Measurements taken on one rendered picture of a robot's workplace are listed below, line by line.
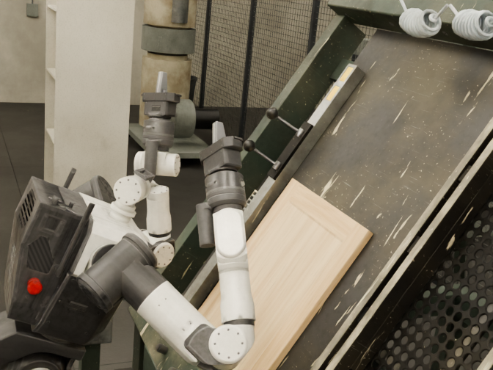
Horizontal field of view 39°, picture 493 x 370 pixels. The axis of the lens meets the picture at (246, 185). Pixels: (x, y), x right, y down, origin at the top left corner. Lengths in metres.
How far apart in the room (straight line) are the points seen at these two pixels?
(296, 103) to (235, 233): 0.94
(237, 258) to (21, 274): 0.48
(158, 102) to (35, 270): 0.63
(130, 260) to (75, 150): 4.24
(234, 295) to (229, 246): 0.10
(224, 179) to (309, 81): 0.88
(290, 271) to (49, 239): 0.64
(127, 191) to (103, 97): 4.00
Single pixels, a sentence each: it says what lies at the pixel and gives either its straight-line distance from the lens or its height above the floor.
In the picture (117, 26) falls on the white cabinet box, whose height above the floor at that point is 1.47.
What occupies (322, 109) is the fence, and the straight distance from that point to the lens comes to 2.13.
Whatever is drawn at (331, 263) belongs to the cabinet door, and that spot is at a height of 1.27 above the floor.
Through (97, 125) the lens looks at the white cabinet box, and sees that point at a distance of 5.66.
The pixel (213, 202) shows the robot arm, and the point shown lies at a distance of 1.53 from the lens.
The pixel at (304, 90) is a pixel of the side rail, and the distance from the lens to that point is 2.34.
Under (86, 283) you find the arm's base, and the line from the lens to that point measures 1.46.
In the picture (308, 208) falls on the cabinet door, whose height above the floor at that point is 1.33.
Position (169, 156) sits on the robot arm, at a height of 1.42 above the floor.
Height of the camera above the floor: 1.92
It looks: 17 degrees down
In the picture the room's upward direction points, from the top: 6 degrees clockwise
